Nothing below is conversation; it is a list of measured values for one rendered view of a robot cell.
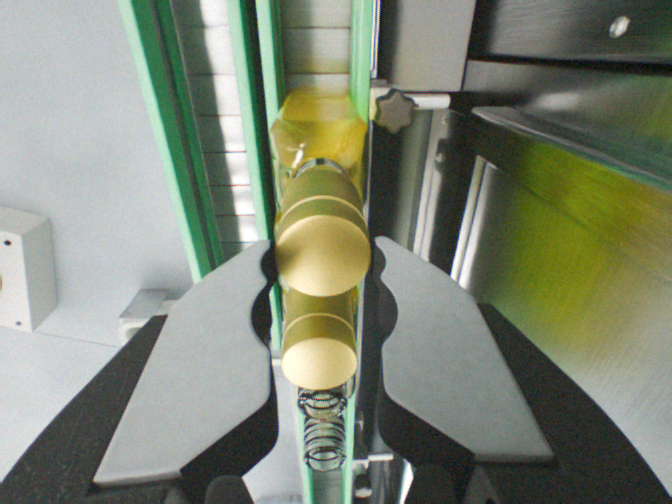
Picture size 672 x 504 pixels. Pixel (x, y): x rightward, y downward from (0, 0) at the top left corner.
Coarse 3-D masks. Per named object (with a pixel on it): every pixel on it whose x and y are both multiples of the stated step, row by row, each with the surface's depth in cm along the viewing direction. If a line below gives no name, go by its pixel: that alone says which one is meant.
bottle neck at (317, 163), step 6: (306, 162) 17; (312, 162) 17; (318, 162) 16; (324, 162) 16; (330, 162) 17; (336, 162) 17; (300, 168) 17; (306, 168) 16; (312, 168) 16; (318, 168) 16; (324, 168) 16; (330, 168) 16; (336, 168) 16; (342, 168) 17; (294, 174) 17; (300, 174) 16
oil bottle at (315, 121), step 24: (288, 96) 28; (312, 96) 27; (336, 96) 27; (288, 120) 18; (312, 120) 18; (336, 120) 18; (360, 120) 19; (288, 144) 17; (312, 144) 17; (336, 144) 17; (360, 144) 18; (288, 168) 17; (360, 168) 18; (360, 192) 19
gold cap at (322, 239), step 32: (288, 192) 14; (320, 192) 12; (352, 192) 14; (288, 224) 11; (320, 224) 11; (352, 224) 11; (288, 256) 11; (320, 256) 11; (352, 256) 11; (320, 288) 12
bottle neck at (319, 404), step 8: (344, 384) 20; (304, 392) 19; (312, 392) 19; (320, 392) 19; (328, 392) 19; (336, 392) 19; (344, 392) 19; (304, 400) 19; (312, 400) 21; (320, 400) 21; (328, 400) 21; (336, 400) 20; (344, 400) 19; (304, 408) 19; (312, 408) 20; (320, 408) 20; (328, 408) 20; (336, 408) 20; (344, 408) 20; (312, 416) 20; (320, 416) 20; (328, 416) 20; (336, 416) 20
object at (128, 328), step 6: (126, 324) 54; (132, 324) 54; (138, 324) 55; (120, 330) 55; (126, 330) 55; (132, 330) 58; (120, 336) 56; (126, 336) 56; (132, 336) 58; (126, 342) 56
